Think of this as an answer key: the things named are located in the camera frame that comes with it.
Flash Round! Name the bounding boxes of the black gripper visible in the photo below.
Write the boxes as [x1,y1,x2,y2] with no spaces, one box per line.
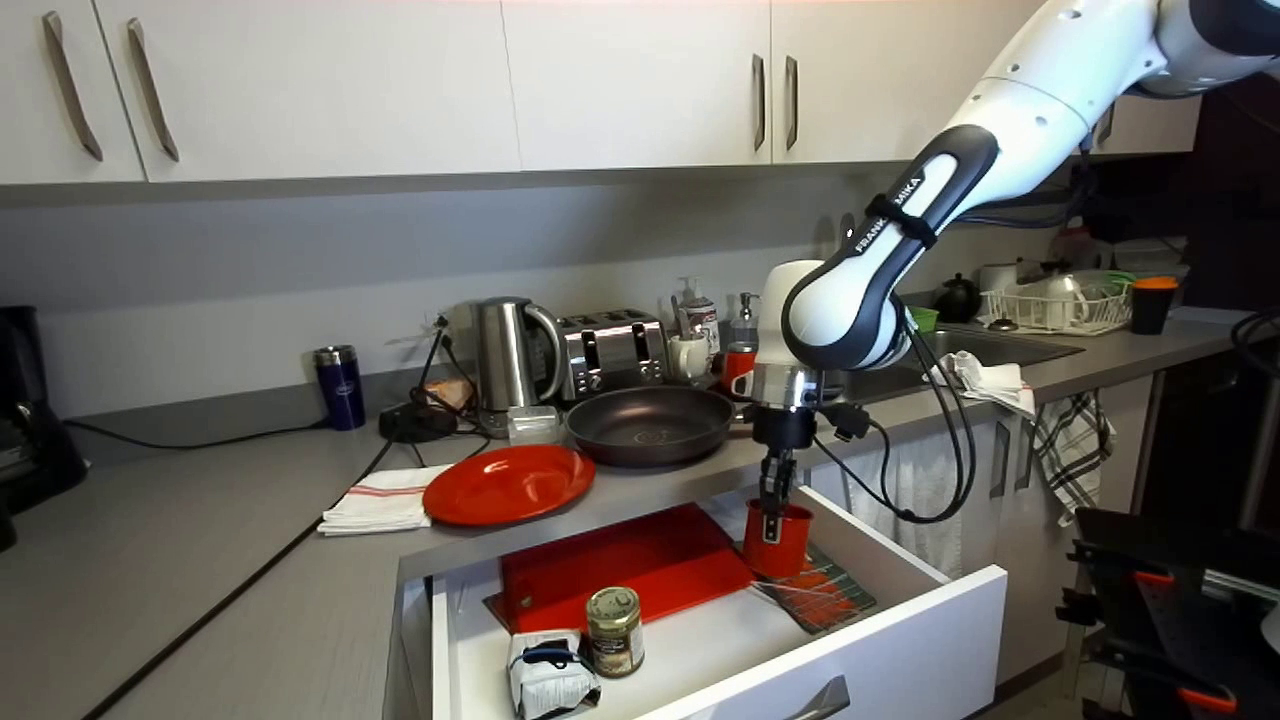
[753,403,820,526]

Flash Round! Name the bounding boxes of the white drawer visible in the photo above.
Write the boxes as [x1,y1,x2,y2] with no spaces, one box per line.
[425,475,1013,720]

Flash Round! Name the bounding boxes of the black cup orange rim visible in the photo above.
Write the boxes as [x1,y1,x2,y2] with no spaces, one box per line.
[1129,274,1182,338]

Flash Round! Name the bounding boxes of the green orange patterned placemat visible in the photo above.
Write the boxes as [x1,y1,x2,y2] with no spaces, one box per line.
[763,546,880,637]

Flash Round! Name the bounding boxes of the large white dish towel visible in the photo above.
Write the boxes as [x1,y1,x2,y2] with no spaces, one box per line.
[802,423,1002,578]

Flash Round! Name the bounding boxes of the dark frying pan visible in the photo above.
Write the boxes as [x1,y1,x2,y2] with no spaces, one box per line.
[562,379,772,474]

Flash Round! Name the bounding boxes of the white mug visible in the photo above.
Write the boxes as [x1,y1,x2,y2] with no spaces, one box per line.
[664,332,716,388]

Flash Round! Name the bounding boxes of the clear soap dispenser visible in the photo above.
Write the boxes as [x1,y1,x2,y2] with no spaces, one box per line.
[722,287,769,353]

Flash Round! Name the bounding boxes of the red cutting board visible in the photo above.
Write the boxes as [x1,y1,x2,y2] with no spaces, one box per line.
[492,499,759,637]

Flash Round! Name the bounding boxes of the patterned ceramic canister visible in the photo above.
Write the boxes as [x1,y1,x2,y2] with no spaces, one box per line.
[667,276,722,344]

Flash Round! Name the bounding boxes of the silver four-slot toaster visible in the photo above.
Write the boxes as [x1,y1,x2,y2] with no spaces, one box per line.
[554,307,670,403]

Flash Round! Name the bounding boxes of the crumpled white cloth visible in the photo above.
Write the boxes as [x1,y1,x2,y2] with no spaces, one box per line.
[950,353,1041,415]

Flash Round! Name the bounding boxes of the black teapot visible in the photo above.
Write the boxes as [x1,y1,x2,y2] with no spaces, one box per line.
[935,274,989,325]

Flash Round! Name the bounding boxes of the red plate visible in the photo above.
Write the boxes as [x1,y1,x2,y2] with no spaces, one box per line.
[419,442,598,531]

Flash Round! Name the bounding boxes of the white base cabinet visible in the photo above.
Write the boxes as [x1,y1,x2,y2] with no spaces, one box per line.
[380,375,1163,720]

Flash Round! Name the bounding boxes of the stainless steel sink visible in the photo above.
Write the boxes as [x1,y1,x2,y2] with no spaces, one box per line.
[917,325,1086,371]

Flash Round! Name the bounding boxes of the stainless steel kettle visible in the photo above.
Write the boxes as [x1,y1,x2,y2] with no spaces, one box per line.
[471,292,569,444]

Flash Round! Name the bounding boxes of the white dish rack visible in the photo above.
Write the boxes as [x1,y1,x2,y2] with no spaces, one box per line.
[976,257,1143,339]

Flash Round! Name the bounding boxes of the black round device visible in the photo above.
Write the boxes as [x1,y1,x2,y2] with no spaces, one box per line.
[374,395,460,447]

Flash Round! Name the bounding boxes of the white red-striped folded towel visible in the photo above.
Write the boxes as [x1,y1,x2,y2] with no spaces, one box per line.
[311,461,450,539]

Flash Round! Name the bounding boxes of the black orange robot stand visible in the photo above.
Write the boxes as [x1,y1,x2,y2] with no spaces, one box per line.
[1057,504,1280,720]

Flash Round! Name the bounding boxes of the blue tumbler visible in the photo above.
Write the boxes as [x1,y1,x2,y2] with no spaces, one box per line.
[311,339,369,433]

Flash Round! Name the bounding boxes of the white upper cabinets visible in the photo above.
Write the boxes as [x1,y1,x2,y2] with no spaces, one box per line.
[0,0,1202,191]

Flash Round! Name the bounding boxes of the black coffee machine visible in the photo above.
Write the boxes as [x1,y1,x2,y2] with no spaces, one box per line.
[0,304,92,554]

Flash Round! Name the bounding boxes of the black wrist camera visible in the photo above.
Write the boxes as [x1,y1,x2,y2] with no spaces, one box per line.
[810,395,875,447]

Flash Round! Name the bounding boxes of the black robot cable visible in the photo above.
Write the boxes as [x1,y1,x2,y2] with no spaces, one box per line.
[802,325,989,528]

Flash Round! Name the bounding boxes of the black cable bundle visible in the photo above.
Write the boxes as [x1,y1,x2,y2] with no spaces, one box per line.
[1022,392,1118,517]

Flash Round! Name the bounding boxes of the metal cabinet handle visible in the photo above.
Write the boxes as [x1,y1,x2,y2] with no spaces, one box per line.
[124,12,183,167]
[742,47,772,157]
[34,9,109,167]
[779,51,802,154]

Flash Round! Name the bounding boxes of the black power cable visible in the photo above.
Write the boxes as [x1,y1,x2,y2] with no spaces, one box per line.
[57,415,331,456]

